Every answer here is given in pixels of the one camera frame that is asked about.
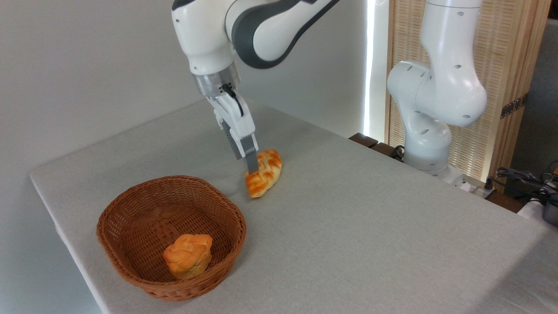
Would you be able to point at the metal screen hinge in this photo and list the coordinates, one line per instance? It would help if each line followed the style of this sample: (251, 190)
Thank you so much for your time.
(514, 105)

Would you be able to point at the round golden bread roll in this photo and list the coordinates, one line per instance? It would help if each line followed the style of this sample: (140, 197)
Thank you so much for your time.
(188, 256)

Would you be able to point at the dark brown wooden board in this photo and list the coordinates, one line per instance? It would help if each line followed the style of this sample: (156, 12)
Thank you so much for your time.
(364, 139)

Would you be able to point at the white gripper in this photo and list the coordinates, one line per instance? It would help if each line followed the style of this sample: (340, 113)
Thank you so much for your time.
(233, 117)

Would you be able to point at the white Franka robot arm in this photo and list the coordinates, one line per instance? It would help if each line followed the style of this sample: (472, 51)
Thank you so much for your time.
(205, 35)

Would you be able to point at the long braided bread loaf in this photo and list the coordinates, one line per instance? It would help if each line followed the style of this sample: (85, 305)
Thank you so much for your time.
(268, 176)

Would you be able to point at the brown wicker basket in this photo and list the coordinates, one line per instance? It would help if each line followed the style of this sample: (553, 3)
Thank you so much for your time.
(144, 226)

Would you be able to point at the grey tablecloth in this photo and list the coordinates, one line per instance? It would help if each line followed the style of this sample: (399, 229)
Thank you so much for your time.
(348, 226)

